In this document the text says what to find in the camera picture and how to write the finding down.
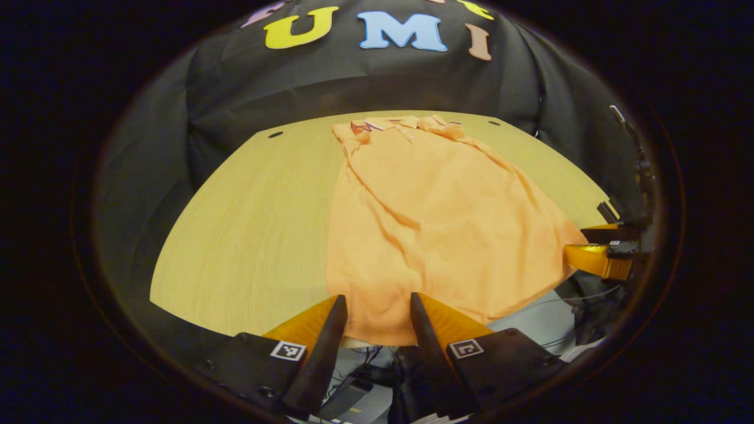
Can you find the black backdrop cloth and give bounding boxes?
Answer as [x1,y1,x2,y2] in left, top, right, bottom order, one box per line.
[94,0,649,342]

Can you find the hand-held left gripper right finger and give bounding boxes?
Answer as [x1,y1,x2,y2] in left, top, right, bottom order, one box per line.
[409,291,569,422]

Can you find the orange T-shirt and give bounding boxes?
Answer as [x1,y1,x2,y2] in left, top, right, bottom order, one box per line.
[325,115,590,348]

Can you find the black floor cables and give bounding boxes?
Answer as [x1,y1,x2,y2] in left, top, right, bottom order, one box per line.
[336,346,401,389]

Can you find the grey flat box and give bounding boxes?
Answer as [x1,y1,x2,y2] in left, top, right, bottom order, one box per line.
[318,377,375,422]

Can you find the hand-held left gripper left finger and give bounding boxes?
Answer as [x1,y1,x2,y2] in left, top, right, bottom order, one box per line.
[197,294,349,419]

